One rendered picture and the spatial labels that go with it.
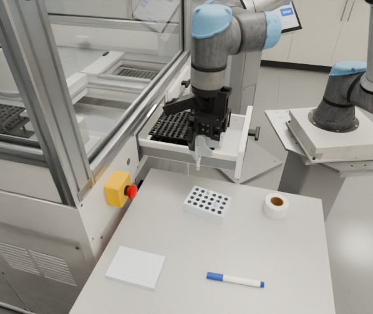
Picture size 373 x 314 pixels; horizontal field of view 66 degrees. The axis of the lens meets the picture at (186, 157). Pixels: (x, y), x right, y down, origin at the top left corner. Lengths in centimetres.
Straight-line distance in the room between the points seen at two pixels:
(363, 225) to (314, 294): 136
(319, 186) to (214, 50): 94
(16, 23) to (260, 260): 72
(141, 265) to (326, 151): 75
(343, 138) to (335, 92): 17
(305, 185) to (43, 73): 110
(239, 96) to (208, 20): 144
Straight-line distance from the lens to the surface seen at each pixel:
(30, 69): 53
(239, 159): 87
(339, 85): 118
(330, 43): 400
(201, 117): 65
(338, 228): 204
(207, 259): 80
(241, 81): 194
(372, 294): 185
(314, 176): 132
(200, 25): 58
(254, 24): 63
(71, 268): 102
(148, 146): 95
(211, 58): 59
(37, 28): 55
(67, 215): 75
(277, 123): 135
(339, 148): 116
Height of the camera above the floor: 144
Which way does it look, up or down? 39 degrees down
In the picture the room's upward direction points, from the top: straight up
